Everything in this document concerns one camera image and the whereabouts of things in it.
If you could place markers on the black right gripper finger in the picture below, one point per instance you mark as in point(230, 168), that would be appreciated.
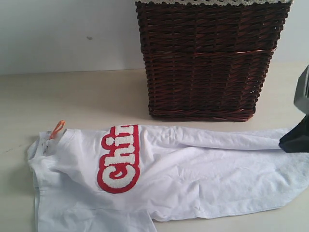
point(296, 140)

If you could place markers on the white t-shirt red lettering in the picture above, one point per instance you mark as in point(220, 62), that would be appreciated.
point(123, 178)

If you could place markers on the dark brown wicker basket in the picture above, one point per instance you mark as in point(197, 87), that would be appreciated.
point(207, 62)

